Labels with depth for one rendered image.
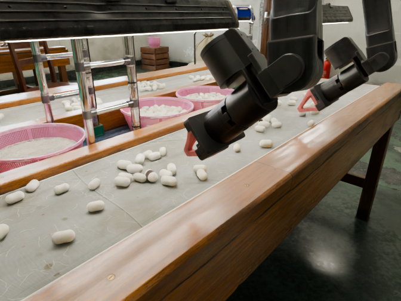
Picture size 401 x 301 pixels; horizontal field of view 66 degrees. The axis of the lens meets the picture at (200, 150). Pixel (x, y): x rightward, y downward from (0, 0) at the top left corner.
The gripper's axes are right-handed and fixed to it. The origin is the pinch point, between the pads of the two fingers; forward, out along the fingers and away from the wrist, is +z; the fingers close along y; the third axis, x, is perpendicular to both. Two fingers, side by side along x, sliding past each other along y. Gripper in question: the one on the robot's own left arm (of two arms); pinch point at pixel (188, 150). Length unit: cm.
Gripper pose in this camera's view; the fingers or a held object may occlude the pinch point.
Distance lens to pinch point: 56.7
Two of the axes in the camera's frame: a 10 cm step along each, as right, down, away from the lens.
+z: -5.5, 4.1, 7.2
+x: 5.0, 8.6, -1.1
